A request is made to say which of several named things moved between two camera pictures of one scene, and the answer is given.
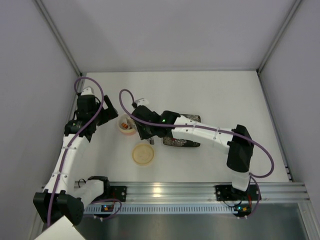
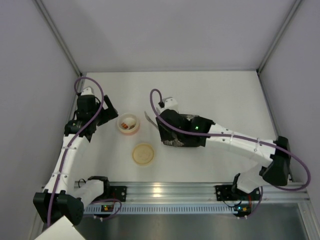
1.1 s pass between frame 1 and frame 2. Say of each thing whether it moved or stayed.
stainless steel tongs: moved
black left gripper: stayed
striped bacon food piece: stayed
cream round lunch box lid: stayed
